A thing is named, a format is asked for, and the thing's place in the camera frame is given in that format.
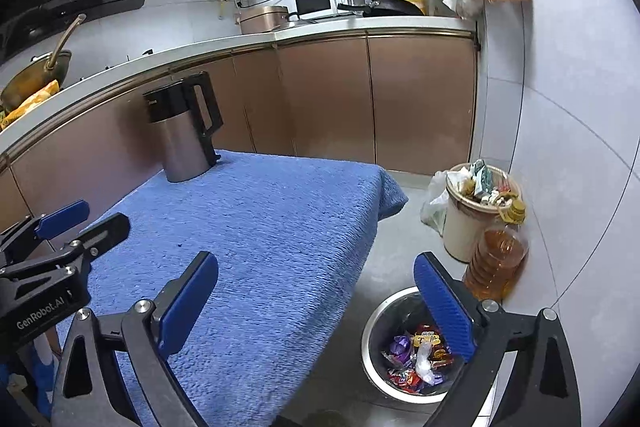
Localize brown yellow snack wrapper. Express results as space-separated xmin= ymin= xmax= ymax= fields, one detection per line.
xmin=411 ymin=324 xmax=454 ymax=369

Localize red snack wrapper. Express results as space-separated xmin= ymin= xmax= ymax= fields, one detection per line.
xmin=387 ymin=369 xmax=425 ymax=395

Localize white plastic bag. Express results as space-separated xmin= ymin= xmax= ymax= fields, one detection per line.
xmin=414 ymin=340 xmax=436 ymax=386

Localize purple plastic wrapper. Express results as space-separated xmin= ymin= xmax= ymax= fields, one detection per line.
xmin=381 ymin=335 xmax=413 ymax=369

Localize steel round trash can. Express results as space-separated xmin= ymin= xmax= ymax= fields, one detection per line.
xmin=361 ymin=287 xmax=463 ymax=405

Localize cream full trash bin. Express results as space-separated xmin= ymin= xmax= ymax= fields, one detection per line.
xmin=442 ymin=159 xmax=526 ymax=263

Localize brown kitchen base cabinets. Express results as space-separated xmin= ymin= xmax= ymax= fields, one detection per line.
xmin=1 ymin=29 xmax=477 ymax=225

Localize left blue gloved hand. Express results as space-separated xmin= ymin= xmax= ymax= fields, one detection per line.
xmin=1 ymin=334 xmax=58 ymax=426

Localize orange snack bag on counter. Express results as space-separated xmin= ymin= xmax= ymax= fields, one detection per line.
xmin=1 ymin=80 xmax=60 ymax=130

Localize cooking oil bottle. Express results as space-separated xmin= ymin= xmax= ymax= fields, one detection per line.
xmin=462 ymin=198 xmax=529 ymax=303

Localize black steel electric kettle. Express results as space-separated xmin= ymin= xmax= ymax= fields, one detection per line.
xmin=143 ymin=72 xmax=224 ymax=183

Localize blue towel table cover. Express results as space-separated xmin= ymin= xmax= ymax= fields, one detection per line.
xmin=89 ymin=152 xmax=407 ymax=426

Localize brown rice cooker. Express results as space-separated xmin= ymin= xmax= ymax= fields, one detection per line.
xmin=236 ymin=5 xmax=288 ymax=35

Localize white microwave oven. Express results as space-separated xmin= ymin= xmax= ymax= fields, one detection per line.
xmin=293 ymin=0 xmax=338 ymax=20

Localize black frying pan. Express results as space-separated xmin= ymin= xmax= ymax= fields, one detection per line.
xmin=336 ymin=0 xmax=424 ymax=17

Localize brass wok with handle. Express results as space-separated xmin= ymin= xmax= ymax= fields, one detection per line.
xmin=1 ymin=13 xmax=87 ymax=113

